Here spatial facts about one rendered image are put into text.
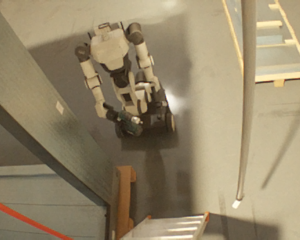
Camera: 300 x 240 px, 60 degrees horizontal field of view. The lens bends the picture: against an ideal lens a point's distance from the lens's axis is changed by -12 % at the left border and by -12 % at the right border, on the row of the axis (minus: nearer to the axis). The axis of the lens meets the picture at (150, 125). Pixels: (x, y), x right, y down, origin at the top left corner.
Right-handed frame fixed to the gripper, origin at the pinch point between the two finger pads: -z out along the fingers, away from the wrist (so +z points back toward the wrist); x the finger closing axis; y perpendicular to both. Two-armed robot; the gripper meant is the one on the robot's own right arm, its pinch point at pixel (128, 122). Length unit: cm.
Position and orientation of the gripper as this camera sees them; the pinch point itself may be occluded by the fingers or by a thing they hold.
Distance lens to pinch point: 217.2
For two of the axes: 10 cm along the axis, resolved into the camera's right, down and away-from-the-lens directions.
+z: -8.2, -3.5, 4.6
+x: 5.3, -7.8, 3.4
